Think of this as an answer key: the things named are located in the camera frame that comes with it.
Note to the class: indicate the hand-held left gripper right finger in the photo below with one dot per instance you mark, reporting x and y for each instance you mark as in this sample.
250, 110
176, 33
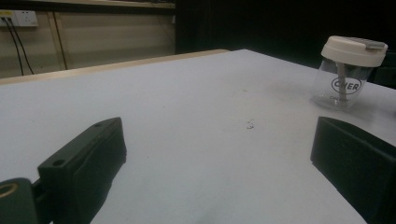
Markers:
358, 161

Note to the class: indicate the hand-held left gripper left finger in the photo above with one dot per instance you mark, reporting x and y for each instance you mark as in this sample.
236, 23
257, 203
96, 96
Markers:
84, 168

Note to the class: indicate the clear cup with cream lid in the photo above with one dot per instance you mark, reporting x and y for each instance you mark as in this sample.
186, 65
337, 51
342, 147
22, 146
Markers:
348, 53

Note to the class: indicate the white table mat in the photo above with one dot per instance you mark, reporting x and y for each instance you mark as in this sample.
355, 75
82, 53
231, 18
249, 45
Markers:
186, 140

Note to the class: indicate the wooden table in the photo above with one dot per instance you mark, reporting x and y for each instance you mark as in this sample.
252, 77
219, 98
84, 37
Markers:
124, 65

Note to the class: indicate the black curtain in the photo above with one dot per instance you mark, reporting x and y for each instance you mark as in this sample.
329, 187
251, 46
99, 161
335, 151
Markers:
264, 25

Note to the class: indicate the dark horizontal rail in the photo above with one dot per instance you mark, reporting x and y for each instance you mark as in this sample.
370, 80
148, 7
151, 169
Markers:
93, 8

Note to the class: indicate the white wall socket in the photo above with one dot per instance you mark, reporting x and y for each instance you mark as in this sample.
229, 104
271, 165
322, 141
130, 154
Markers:
23, 18

